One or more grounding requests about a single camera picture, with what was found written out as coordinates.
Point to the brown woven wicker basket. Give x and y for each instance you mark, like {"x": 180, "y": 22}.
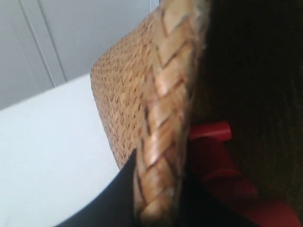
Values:
{"x": 191, "y": 61}

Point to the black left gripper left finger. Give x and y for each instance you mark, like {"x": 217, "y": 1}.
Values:
{"x": 114, "y": 207}

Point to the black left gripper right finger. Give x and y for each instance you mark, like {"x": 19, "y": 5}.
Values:
{"x": 198, "y": 207}

